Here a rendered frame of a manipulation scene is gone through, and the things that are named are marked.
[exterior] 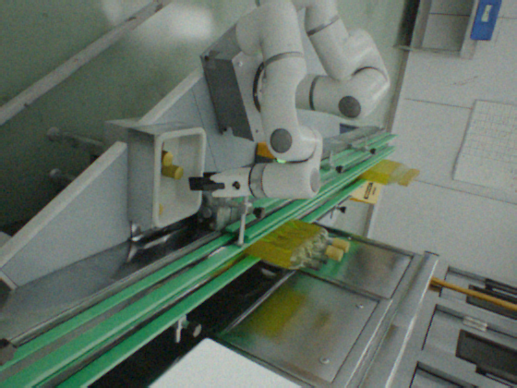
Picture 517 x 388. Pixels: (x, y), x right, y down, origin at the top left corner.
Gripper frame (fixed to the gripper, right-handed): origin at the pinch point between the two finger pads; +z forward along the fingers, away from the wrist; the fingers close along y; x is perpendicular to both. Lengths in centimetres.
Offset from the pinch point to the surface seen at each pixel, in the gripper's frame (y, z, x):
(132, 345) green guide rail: -29.3, -0.4, -25.8
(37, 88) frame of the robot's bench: 5, 64, 29
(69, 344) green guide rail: -41.5, -0.6, -18.0
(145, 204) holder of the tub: -10.9, 8.9, -3.0
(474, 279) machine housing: 83, -51, -56
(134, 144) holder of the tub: -10.6, 9.2, 10.8
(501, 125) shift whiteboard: 605, -49, -60
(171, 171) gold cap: -1.5, 8.2, 2.8
